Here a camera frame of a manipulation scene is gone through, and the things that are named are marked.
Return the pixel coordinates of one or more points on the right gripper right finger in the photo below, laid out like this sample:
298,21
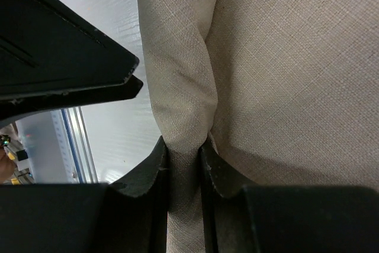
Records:
228,225

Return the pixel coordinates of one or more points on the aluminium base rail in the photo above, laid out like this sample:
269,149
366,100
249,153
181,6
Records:
85,171

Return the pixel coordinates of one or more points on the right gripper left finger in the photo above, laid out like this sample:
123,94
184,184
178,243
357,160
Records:
142,205

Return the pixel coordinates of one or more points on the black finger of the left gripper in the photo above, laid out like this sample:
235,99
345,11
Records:
51,58

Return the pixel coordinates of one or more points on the white slotted cable duct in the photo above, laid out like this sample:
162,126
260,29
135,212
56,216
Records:
64,146

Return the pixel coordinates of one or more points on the beige cloth napkin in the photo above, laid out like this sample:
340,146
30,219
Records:
286,89

